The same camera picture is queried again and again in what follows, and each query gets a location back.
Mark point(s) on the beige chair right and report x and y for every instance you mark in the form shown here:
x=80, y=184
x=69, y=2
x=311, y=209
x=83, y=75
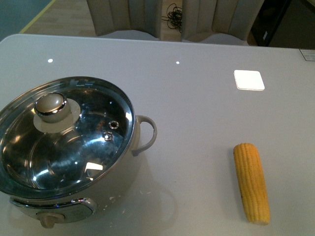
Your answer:
x=223, y=22

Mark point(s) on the table corner label sticker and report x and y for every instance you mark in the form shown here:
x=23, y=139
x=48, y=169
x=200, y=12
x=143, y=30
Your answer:
x=308, y=54

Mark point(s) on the dark cabinet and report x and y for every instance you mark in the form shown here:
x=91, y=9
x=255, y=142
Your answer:
x=285, y=24

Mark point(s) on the beige chair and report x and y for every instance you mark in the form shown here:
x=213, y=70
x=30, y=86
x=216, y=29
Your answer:
x=223, y=22
x=126, y=19

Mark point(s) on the yellow corn cob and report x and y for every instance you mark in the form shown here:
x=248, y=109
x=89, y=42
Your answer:
x=251, y=183

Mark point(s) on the cream electric cooking pot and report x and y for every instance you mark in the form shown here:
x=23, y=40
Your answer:
x=55, y=108

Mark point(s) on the beige chair left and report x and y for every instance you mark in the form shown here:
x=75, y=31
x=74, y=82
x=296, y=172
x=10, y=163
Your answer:
x=126, y=19

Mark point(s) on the glass pot lid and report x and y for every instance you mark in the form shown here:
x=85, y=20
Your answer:
x=39, y=164

